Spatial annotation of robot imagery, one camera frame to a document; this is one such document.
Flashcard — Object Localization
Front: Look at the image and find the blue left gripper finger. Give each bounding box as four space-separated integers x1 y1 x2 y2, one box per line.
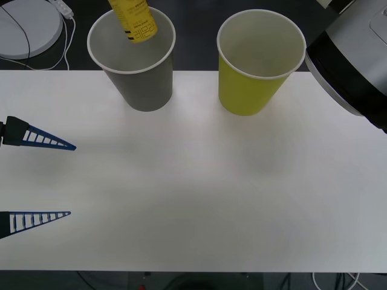
0 211 72 240
5 115 77 152

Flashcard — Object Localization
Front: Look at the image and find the yellow bottle with black cap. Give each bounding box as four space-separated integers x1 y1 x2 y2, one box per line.
108 0 160 44

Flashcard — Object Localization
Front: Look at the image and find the white round floor plate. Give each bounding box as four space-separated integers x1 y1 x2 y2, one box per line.
0 0 65 60

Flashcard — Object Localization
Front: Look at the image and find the grey plastic waste bin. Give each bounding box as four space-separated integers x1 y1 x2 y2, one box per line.
86 7 177 113

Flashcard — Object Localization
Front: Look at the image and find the white power strip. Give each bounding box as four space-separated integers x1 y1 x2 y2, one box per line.
49 0 75 21

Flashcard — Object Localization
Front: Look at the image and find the yellow-green plastic waste bin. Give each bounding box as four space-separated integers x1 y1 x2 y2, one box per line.
216 8 307 117

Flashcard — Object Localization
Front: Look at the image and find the thin black floor cable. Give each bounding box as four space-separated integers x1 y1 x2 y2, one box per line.
0 5 32 71

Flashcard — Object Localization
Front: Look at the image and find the white cable of power strip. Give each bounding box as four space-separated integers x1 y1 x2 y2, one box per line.
0 16 77 72

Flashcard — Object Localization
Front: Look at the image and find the white cable under table edge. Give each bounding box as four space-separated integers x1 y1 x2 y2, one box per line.
312 271 361 290

